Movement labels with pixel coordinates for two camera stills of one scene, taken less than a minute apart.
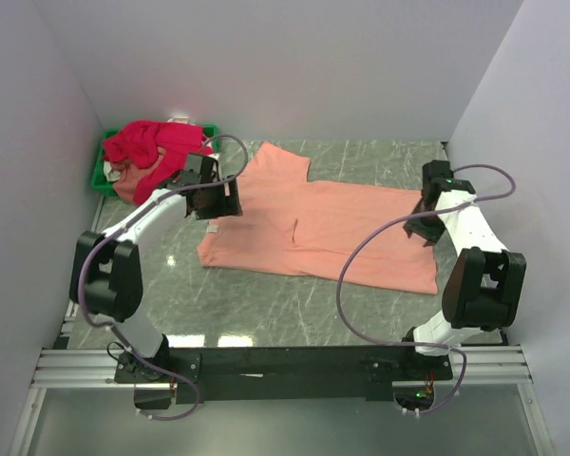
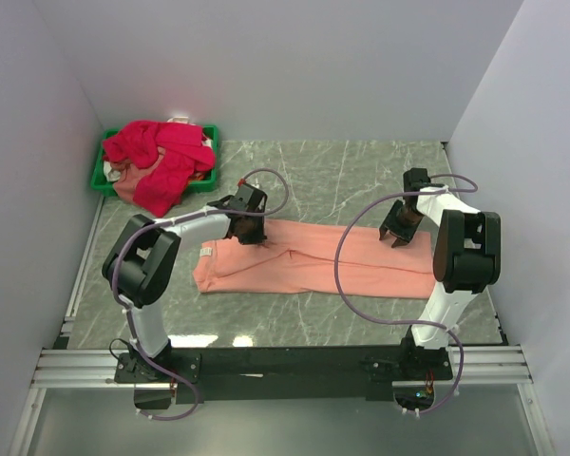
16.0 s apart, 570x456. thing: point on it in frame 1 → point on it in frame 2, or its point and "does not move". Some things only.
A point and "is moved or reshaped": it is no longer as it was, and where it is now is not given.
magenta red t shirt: [158, 149] does not move
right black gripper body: [428, 227] → [402, 223]
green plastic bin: [100, 180] does not move
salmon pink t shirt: [293, 227] is moved or reshaped
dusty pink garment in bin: [125, 186] does not move
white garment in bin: [110, 174] does not move
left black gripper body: [217, 204] → [254, 233]
